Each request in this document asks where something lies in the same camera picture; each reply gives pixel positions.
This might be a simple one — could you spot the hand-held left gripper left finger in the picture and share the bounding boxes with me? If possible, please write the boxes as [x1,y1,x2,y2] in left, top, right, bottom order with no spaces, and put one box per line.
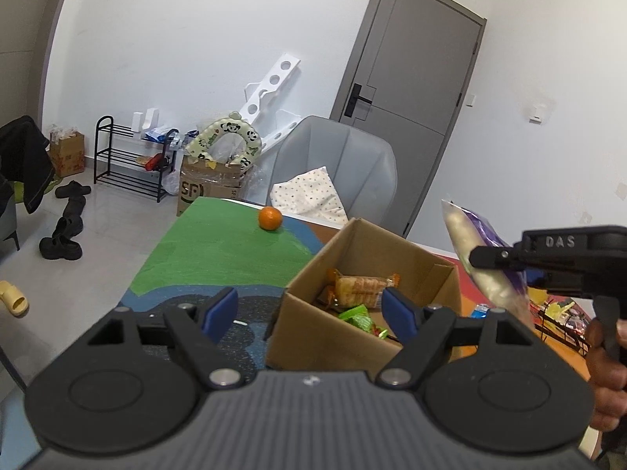
[87,286,246,390]

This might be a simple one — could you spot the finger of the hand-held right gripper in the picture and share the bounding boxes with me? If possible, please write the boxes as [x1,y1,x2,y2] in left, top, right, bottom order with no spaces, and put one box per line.
[469,246,528,271]

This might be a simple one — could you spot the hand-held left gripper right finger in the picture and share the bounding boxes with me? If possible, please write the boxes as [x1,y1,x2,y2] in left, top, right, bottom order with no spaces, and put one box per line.
[375,286,538,390]

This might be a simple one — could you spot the orange biscuit packet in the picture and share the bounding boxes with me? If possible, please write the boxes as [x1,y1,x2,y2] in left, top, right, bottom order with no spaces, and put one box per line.
[327,268,400,310]

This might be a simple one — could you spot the small lime green packet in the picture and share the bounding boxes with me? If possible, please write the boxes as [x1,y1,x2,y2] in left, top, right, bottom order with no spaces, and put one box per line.
[338,305,374,329]

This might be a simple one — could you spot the long white purple packet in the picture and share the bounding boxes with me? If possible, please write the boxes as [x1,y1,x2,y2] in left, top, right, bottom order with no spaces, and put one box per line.
[441,199,533,327]

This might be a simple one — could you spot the cardboard box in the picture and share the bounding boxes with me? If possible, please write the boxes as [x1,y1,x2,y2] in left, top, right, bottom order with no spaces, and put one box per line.
[265,218,462,371]

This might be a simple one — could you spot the person's right hand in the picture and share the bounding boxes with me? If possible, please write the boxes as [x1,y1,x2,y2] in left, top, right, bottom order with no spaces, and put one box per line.
[586,317,627,432]

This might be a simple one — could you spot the yellow packet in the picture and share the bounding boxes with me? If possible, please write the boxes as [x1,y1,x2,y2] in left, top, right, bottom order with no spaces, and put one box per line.
[529,289,562,322]

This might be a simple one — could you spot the colourful cartoon mat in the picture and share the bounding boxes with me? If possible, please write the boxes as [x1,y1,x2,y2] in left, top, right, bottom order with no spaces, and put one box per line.
[120,196,593,378]

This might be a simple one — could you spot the orange fruit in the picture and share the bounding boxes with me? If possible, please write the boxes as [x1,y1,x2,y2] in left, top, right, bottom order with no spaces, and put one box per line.
[259,206,283,232]

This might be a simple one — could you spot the taped cardboard carton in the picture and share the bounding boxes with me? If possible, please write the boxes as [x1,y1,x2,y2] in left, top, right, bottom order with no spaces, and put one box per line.
[176,154,254,217]

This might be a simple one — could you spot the clear plastic bag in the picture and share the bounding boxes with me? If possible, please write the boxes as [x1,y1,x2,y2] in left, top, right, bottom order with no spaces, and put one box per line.
[161,167,182,196]

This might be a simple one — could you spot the dotted cream pillow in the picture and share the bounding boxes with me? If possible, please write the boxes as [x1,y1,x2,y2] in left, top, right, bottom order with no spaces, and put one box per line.
[270,166,350,229]

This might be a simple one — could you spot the grey chair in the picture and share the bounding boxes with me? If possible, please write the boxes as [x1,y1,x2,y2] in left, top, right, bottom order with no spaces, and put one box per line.
[269,116,398,237]

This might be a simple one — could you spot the black chunky shoe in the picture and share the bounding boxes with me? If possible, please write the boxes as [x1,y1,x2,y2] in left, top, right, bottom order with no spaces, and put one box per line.
[39,234,83,260]

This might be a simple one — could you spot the panda print seat cushion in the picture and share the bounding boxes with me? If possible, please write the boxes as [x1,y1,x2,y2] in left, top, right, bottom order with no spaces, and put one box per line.
[185,112,261,173]

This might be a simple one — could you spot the black sandal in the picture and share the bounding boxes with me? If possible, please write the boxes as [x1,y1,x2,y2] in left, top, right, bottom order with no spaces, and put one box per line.
[61,196,87,236]
[55,181,92,199]

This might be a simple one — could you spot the blue white bag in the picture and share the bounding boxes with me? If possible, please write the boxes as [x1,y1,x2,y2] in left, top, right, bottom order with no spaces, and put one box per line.
[144,126,180,144]

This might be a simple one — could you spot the grey door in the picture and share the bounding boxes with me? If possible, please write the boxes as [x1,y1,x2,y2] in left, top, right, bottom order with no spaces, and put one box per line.
[330,0,489,246]

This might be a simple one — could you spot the black shoe rack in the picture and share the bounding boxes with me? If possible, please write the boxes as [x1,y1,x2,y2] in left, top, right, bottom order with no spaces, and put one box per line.
[94,115,180,204]

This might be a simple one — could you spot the yellow slipper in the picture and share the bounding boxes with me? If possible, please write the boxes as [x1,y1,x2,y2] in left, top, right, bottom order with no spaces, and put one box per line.
[0,280,29,319]

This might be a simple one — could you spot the small printed carton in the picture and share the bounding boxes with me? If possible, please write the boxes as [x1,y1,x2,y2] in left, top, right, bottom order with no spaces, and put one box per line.
[49,127,85,178]

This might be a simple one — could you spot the green chair with black legs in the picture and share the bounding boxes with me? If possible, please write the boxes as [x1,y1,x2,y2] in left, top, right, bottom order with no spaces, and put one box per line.
[0,180,26,251]

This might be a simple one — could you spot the white board with holes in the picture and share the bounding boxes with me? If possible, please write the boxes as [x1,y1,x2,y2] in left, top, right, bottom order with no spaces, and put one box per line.
[239,50,301,152]

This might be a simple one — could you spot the dark jacket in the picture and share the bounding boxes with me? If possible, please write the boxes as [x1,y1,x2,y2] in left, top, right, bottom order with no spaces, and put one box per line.
[0,115,56,214]

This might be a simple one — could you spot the black wire stand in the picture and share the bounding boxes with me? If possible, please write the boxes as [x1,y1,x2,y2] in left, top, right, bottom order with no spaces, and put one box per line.
[531,298,591,354]

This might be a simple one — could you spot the black door handle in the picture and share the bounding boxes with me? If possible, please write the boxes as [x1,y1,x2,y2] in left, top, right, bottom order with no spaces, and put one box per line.
[341,83,376,118]

